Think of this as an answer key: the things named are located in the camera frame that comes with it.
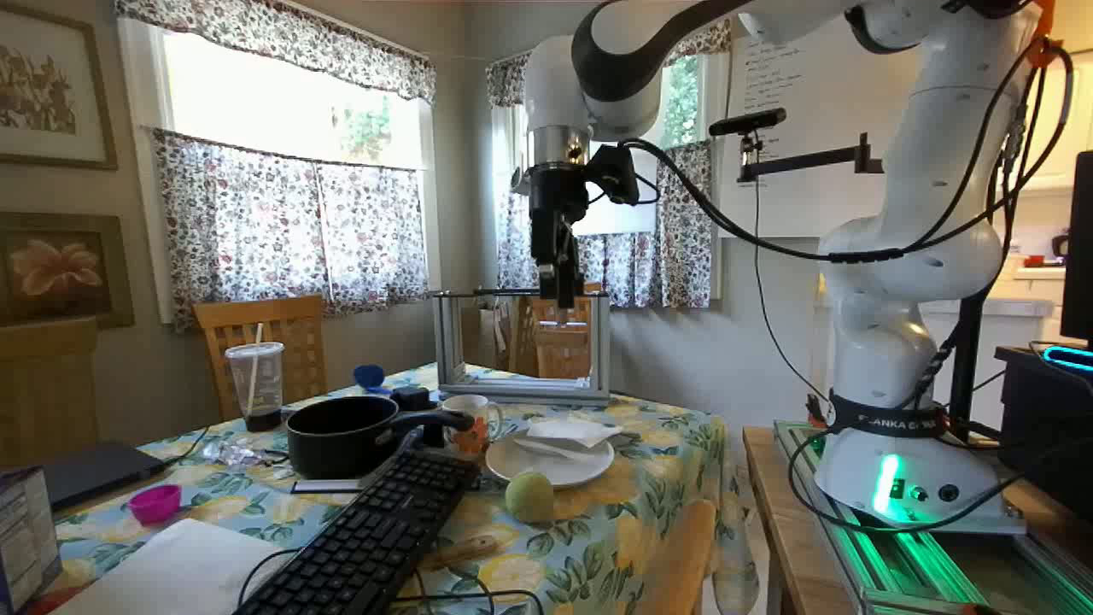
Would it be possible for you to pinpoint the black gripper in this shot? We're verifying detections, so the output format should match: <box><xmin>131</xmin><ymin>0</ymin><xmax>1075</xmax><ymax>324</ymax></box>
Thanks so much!
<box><xmin>527</xmin><ymin>161</ymin><xmax>595</xmax><ymax>314</ymax></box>

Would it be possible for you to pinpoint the black computer keyboard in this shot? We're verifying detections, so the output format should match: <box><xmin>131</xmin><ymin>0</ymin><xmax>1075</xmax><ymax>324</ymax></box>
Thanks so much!
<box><xmin>232</xmin><ymin>448</ymin><xmax>482</xmax><ymax>615</ymax></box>

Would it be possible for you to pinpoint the floral window curtain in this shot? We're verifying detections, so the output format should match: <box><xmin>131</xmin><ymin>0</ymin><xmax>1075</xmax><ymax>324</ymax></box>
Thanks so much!
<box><xmin>487</xmin><ymin>138</ymin><xmax>724</xmax><ymax>314</ymax></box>

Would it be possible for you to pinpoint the white paper napkin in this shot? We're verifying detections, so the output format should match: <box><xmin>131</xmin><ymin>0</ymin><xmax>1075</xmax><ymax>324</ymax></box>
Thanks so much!
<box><xmin>517</xmin><ymin>412</ymin><xmax>633</xmax><ymax>453</ymax></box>

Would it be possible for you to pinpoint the white mug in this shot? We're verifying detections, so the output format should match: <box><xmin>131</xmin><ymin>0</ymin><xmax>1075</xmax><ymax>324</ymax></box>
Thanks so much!
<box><xmin>436</xmin><ymin>394</ymin><xmax>504</xmax><ymax>461</ymax></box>

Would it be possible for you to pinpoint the white round plate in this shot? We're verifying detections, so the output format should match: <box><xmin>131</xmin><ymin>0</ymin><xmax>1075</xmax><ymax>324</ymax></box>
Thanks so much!
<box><xmin>482</xmin><ymin>422</ymin><xmax>617</xmax><ymax>491</ymax></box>

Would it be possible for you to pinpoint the pale green ball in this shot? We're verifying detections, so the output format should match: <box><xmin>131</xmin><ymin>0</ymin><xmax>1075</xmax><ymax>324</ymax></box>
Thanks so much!
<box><xmin>502</xmin><ymin>468</ymin><xmax>561</xmax><ymax>525</ymax></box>

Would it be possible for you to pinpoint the lemon print tablecloth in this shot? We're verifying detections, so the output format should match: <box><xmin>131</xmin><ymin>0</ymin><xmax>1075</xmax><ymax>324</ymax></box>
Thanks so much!
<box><xmin>21</xmin><ymin>358</ymin><xmax>760</xmax><ymax>615</ymax></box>

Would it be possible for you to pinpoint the black cooking pot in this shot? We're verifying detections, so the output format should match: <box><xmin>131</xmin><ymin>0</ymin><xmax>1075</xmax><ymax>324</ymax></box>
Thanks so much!
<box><xmin>281</xmin><ymin>394</ymin><xmax>476</xmax><ymax>480</ymax></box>

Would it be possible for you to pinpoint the wooden slatted chair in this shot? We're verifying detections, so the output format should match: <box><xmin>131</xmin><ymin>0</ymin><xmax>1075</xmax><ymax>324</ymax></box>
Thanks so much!
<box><xmin>192</xmin><ymin>293</ymin><xmax>334</xmax><ymax>422</ymax></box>

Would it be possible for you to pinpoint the floral cafe curtain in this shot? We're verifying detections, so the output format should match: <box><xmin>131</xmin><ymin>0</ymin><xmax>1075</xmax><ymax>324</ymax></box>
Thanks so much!
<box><xmin>150</xmin><ymin>129</ymin><xmax>434</xmax><ymax>333</ymax></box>

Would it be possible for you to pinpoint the white drinking straw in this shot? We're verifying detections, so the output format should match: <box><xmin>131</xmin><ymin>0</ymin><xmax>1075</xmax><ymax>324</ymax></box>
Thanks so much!
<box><xmin>243</xmin><ymin>322</ymin><xmax>267</xmax><ymax>420</ymax></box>

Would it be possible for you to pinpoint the clear plastic cup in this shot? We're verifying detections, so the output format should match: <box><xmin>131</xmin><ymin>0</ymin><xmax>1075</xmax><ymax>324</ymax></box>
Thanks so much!
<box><xmin>221</xmin><ymin>337</ymin><xmax>285</xmax><ymax>435</ymax></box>

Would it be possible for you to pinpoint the wooden workbench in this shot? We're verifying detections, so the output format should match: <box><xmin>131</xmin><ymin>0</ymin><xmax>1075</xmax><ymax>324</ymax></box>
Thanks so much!
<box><xmin>741</xmin><ymin>420</ymin><xmax>1093</xmax><ymax>615</ymax></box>

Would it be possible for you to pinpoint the floral curtain valance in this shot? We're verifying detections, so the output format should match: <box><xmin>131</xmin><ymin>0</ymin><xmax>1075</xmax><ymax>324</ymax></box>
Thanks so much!
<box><xmin>111</xmin><ymin>0</ymin><xmax>441</xmax><ymax>104</ymax></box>

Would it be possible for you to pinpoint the small pink bowl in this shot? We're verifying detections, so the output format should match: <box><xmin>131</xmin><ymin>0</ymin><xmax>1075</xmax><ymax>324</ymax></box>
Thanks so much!
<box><xmin>127</xmin><ymin>480</ymin><xmax>184</xmax><ymax>530</ymax></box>

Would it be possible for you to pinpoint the white paper sheet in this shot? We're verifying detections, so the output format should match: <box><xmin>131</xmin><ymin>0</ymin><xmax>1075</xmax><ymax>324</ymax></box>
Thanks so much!
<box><xmin>49</xmin><ymin>515</ymin><xmax>299</xmax><ymax>615</ymax></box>

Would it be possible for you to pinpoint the black control box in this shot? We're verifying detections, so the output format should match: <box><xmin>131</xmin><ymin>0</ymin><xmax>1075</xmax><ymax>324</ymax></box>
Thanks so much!
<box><xmin>994</xmin><ymin>342</ymin><xmax>1093</xmax><ymax>515</ymax></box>

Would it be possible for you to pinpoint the framed flower picture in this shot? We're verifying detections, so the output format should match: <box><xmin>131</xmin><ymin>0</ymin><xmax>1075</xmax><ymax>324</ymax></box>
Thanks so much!
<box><xmin>0</xmin><ymin>209</ymin><xmax>135</xmax><ymax>333</ymax></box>

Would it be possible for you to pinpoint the dark closed laptop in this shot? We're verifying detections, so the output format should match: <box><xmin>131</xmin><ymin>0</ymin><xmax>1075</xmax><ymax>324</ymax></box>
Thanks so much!
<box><xmin>28</xmin><ymin>439</ymin><xmax>171</xmax><ymax>511</ymax></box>

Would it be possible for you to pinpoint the black monitor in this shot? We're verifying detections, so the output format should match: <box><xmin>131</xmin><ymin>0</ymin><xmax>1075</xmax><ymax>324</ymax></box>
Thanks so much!
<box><xmin>1059</xmin><ymin>146</ymin><xmax>1093</xmax><ymax>343</ymax></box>

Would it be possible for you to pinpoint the wooden cabinet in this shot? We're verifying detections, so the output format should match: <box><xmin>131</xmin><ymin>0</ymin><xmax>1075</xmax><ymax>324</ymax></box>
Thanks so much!
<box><xmin>0</xmin><ymin>318</ymin><xmax>101</xmax><ymax>471</ymax></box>

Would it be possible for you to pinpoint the framed picture with text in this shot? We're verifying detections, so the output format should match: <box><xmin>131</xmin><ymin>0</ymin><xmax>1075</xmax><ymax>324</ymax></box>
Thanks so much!
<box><xmin>0</xmin><ymin>0</ymin><xmax>118</xmax><ymax>174</ymax></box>

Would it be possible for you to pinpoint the printed cardboard carton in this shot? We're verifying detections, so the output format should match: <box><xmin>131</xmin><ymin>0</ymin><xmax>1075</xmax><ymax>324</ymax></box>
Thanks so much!
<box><xmin>0</xmin><ymin>465</ymin><xmax>65</xmax><ymax>615</ymax></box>

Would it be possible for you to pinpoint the aluminium profile frame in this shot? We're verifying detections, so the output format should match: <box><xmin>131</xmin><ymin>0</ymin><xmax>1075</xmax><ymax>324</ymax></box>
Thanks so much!
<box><xmin>426</xmin><ymin>283</ymin><xmax>616</xmax><ymax>411</ymax></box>

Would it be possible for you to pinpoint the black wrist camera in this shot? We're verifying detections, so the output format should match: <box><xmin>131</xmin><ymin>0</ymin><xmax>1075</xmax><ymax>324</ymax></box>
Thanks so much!
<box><xmin>584</xmin><ymin>138</ymin><xmax>642</xmax><ymax>209</ymax></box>

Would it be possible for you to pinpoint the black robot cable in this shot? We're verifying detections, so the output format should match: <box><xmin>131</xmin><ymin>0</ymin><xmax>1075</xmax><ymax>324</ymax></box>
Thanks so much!
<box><xmin>617</xmin><ymin>38</ymin><xmax>1078</xmax><ymax>266</ymax></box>

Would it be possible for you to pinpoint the black camera on bracket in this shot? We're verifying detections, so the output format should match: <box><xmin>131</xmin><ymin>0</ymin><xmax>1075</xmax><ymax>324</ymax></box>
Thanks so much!
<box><xmin>706</xmin><ymin>104</ymin><xmax>888</xmax><ymax>183</ymax></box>

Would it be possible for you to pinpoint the black keyboard cable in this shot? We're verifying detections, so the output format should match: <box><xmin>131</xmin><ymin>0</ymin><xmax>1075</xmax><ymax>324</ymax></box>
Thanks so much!
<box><xmin>232</xmin><ymin>544</ymin><xmax>548</xmax><ymax>615</ymax></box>

